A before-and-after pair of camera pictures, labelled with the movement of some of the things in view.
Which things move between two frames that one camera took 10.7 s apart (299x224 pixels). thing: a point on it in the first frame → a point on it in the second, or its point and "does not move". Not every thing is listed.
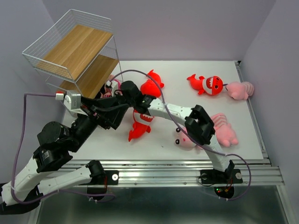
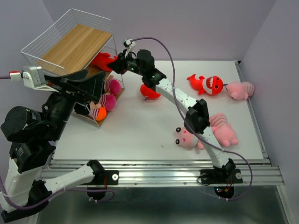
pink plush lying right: (224, 132) does not move
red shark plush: (212, 85) does not move
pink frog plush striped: (181, 138) does not move
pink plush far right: (238, 91) does not move
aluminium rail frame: (255, 172) does not move
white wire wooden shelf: (77, 53) does not move
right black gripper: (117, 93) → (118, 65)
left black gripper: (114, 115) → (93, 85)
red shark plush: (140, 125) → (102, 60)
